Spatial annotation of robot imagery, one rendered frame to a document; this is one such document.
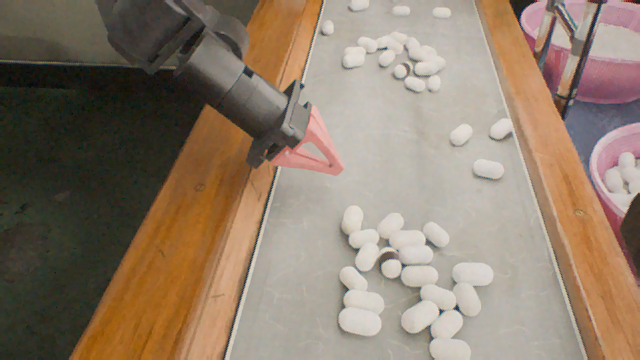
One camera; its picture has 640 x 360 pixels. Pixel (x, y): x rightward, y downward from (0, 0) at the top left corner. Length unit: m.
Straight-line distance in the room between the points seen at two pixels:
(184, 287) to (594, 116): 0.71
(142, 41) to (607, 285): 0.48
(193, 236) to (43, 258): 1.23
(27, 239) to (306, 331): 1.43
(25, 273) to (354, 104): 1.19
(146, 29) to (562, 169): 0.47
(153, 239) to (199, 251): 0.05
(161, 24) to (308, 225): 0.25
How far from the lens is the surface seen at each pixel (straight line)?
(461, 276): 0.53
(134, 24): 0.55
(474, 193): 0.65
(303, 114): 0.56
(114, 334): 0.49
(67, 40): 2.49
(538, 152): 0.70
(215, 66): 0.55
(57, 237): 1.81
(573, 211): 0.62
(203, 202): 0.59
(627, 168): 0.76
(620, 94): 1.03
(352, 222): 0.56
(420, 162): 0.68
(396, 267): 0.52
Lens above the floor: 1.14
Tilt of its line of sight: 39 degrees down
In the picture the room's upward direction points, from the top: straight up
